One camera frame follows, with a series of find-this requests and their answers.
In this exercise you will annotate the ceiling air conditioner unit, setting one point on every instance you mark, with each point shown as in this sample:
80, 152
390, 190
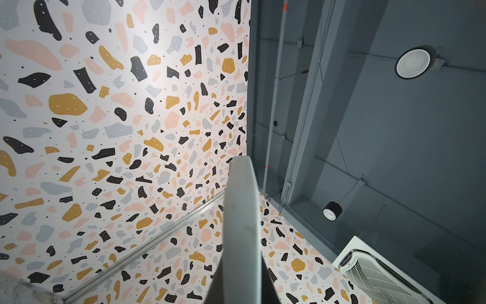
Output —
388, 274

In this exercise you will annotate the ceiling lamp black small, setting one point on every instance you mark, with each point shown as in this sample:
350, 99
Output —
332, 211

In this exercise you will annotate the ceiling lamp round large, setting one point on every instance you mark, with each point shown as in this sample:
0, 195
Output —
417, 61

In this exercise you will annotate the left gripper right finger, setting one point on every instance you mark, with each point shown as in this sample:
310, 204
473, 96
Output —
268, 292

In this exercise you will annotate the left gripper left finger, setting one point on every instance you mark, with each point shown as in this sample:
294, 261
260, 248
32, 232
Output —
215, 293

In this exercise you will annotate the phone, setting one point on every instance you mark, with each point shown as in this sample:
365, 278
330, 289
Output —
241, 234

